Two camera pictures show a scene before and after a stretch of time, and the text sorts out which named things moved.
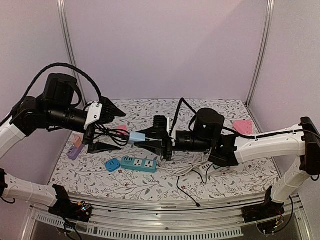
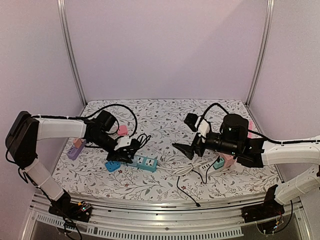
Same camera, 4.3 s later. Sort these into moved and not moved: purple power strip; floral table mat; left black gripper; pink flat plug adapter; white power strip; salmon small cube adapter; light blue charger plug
Moved: light blue charger plug; left black gripper
Not moved: purple power strip; floral table mat; salmon small cube adapter; pink flat plug adapter; white power strip
